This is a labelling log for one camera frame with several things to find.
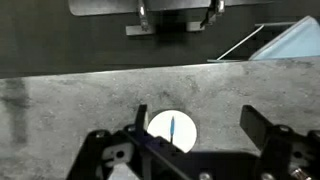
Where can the light blue chair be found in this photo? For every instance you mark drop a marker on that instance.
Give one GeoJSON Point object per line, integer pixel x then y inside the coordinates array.
{"type": "Point", "coordinates": [300, 40]}

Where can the white ceramic bowl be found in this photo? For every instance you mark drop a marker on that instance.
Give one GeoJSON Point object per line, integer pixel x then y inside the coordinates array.
{"type": "Point", "coordinates": [183, 133]}

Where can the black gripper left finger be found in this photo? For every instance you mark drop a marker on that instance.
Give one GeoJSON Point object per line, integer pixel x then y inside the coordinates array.
{"type": "Point", "coordinates": [141, 120]}

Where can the blue pen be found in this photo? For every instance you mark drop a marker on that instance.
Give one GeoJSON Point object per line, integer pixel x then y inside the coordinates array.
{"type": "Point", "coordinates": [172, 128]}

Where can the robot mounting platform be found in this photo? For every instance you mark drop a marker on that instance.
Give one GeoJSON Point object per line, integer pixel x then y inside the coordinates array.
{"type": "Point", "coordinates": [106, 6]}

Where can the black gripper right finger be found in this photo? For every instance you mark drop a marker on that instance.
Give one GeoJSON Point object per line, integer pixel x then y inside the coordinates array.
{"type": "Point", "coordinates": [255, 125]}

